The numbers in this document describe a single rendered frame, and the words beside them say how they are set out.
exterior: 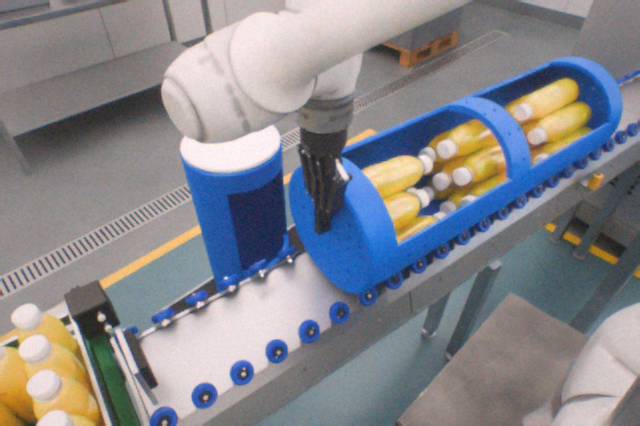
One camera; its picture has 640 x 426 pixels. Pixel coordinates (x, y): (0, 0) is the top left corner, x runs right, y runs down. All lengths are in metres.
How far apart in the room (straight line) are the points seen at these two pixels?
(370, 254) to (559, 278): 1.81
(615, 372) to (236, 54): 0.54
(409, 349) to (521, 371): 1.18
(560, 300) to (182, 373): 1.89
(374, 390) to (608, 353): 1.35
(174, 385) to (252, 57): 0.65
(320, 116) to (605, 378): 0.48
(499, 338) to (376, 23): 0.64
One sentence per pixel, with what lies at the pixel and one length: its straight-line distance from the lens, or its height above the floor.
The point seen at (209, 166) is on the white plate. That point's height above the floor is 1.04.
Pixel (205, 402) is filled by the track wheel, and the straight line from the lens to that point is 0.84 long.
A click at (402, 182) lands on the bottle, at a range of 0.88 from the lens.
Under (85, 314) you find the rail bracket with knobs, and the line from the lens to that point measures 0.98.
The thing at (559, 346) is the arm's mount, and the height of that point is 1.02.
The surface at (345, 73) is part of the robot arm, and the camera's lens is 0.58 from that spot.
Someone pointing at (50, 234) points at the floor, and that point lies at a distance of 2.82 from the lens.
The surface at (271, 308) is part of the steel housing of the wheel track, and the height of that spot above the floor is 0.93.
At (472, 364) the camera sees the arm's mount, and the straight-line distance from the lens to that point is 0.83.
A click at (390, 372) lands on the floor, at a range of 1.93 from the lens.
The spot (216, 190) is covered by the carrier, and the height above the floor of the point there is 0.97.
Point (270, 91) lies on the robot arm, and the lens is 0.44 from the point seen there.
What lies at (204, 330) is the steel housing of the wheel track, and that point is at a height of 0.93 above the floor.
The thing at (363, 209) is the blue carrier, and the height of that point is 1.21.
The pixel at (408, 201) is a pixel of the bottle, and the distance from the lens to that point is 0.87.
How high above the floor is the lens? 1.71
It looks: 44 degrees down
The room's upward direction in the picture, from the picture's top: straight up
